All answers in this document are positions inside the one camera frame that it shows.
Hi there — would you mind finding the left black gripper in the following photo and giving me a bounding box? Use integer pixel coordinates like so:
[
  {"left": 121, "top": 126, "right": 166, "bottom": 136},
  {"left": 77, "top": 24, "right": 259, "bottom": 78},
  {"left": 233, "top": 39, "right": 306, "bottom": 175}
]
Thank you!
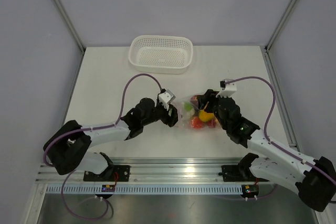
[{"left": 142, "top": 101, "right": 182, "bottom": 127}]

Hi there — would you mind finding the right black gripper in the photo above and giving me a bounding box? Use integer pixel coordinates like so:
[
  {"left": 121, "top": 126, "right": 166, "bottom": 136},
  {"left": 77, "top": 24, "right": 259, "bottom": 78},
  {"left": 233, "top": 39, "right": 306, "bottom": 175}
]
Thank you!
[{"left": 197, "top": 90, "right": 230, "bottom": 131}]

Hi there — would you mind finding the clear zip top bag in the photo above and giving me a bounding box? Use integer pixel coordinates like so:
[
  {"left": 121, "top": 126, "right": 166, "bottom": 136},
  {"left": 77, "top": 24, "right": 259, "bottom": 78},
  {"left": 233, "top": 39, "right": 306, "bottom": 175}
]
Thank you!
[{"left": 173, "top": 94, "right": 219, "bottom": 130}]

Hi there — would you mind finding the white fake cauliflower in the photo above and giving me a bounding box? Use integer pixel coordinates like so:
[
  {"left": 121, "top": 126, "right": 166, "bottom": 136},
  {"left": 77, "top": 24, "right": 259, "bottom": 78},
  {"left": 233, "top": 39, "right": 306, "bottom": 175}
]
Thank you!
[{"left": 181, "top": 102, "right": 198, "bottom": 121}]

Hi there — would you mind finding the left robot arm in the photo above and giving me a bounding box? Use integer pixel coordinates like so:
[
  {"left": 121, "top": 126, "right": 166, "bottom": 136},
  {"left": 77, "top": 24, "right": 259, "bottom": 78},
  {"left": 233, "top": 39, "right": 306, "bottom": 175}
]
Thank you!
[{"left": 43, "top": 98, "right": 178, "bottom": 181}]

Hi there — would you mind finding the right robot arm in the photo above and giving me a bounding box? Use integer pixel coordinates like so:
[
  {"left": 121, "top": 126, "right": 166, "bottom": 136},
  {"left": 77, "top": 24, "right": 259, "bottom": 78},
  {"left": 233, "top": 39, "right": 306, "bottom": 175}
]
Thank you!
[{"left": 196, "top": 89, "right": 335, "bottom": 212}]

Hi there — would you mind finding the red fake fruit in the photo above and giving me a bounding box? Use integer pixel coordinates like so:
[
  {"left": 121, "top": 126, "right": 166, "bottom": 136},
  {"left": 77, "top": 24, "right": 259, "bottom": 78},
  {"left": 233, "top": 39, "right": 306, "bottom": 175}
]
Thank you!
[{"left": 206, "top": 119, "right": 218, "bottom": 129}]

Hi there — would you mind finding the yellow fake fruit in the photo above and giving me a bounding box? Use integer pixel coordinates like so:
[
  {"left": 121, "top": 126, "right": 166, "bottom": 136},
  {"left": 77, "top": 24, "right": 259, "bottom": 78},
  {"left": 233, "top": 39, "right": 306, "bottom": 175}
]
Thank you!
[{"left": 198, "top": 110, "right": 215, "bottom": 123}]

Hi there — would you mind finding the orange red fake peach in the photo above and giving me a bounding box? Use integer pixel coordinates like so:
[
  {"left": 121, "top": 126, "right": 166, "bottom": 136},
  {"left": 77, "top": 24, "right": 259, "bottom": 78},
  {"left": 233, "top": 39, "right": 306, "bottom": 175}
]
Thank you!
[{"left": 190, "top": 116, "right": 204, "bottom": 130}]

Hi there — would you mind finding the white perforated plastic basket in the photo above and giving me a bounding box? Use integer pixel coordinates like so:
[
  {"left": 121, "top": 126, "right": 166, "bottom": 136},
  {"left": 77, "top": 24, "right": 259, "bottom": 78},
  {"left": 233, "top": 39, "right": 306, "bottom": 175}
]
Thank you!
[{"left": 128, "top": 35, "right": 193, "bottom": 74}]

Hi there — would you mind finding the right small circuit board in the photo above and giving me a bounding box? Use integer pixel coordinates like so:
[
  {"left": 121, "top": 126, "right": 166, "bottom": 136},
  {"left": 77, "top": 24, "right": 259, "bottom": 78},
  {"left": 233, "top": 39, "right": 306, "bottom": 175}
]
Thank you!
[{"left": 241, "top": 185, "right": 259, "bottom": 198}]

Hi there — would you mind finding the small circuit board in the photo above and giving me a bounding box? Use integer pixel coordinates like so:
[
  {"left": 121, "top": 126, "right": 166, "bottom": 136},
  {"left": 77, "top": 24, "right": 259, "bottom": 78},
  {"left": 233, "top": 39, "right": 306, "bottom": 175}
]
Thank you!
[
  {"left": 101, "top": 185, "right": 116, "bottom": 193},
  {"left": 241, "top": 185, "right": 259, "bottom": 198}
]

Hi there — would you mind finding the left small circuit board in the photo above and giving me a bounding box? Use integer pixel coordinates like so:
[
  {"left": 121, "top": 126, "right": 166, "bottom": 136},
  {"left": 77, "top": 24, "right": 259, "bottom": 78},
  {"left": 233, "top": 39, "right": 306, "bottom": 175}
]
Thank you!
[{"left": 101, "top": 185, "right": 116, "bottom": 193}]

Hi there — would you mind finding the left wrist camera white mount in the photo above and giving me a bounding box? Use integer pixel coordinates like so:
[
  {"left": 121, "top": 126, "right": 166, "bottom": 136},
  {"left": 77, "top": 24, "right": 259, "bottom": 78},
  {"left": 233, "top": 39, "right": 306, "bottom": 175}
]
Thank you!
[{"left": 157, "top": 89, "right": 175, "bottom": 111}]

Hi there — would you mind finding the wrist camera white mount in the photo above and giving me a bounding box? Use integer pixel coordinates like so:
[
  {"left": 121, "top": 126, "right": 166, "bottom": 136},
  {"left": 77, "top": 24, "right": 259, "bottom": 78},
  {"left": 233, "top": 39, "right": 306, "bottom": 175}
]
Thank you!
[
  {"left": 216, "top": 79, "right": 237, "bottom": 98},
  {"left": 157, "top": 89, "right": 175, "bottom": 111}
]

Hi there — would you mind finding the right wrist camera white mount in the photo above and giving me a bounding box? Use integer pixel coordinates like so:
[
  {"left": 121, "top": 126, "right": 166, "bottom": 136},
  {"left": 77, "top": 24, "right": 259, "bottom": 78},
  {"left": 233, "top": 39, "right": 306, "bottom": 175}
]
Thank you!
[{"left": 216, "top": 79, "right": 237, "bottom": 98}]

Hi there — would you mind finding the aluminium mounting rail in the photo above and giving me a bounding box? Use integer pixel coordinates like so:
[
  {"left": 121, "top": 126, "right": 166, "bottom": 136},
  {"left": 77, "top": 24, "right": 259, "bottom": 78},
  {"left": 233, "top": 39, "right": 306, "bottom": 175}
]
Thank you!
[{"left": 35, "top": 157, "right": 279, "bottom": 183}]

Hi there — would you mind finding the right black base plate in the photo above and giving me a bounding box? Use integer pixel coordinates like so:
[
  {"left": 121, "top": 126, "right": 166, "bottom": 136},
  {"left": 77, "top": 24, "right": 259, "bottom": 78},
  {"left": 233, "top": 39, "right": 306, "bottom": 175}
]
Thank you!
[{"left": 218, "top": 165, "right": 268, "bottom": 183}]

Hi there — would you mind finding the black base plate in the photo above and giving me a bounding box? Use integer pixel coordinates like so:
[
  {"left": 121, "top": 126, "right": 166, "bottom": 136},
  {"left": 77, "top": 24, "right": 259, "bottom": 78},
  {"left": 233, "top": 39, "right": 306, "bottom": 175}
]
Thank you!
[
  {"left": 218, "top": 165, "right": 268, "bottom": 183},
  {"left": 83, "top": 165, "right": 131, "bottom": 182}
]

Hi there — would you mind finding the right aluminium frame post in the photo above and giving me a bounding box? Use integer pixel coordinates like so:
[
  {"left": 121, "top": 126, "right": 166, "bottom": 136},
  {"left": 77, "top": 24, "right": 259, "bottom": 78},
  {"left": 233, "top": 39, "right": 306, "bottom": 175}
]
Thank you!
[{"left": 265, "top": 0, "right": 299, "bottom": 53}]

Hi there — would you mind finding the aluminium frame post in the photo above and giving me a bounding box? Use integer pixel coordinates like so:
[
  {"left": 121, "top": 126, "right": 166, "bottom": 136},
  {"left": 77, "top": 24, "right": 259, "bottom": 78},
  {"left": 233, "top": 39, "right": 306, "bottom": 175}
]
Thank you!
[
  {"left": 51, "top": 0, "right": 86, "bottom": 56},
  {"left": 265, "top": 0, "right": 299, "bottom": 53}
]

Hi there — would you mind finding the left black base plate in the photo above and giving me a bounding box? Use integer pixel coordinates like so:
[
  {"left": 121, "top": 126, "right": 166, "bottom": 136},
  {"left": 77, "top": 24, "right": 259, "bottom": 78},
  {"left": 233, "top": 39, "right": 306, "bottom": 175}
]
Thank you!
[{"left": 83, "top": 165, "right": 131, "bottom": 182}]

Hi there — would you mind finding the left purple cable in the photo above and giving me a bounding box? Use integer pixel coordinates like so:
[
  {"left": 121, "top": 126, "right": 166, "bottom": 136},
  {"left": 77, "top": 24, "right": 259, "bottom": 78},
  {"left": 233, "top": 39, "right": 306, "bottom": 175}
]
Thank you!
[{"left": 43, "top": 73, "right": 165, "bottom": 216}]

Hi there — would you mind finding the white slotted cable duct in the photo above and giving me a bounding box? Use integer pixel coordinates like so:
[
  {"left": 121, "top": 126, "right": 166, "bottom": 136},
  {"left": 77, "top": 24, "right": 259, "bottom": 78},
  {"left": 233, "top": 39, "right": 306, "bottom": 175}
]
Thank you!
[{"left": 46, "top": 184, "right": 242, "bottom": 195}]

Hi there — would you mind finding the left aluminium frame post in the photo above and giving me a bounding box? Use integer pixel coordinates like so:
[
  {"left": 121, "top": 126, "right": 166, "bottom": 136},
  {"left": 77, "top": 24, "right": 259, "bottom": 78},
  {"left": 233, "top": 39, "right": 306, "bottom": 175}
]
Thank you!
[{"left": 51, "top": 0, "right": 86, "bottom": 56}]

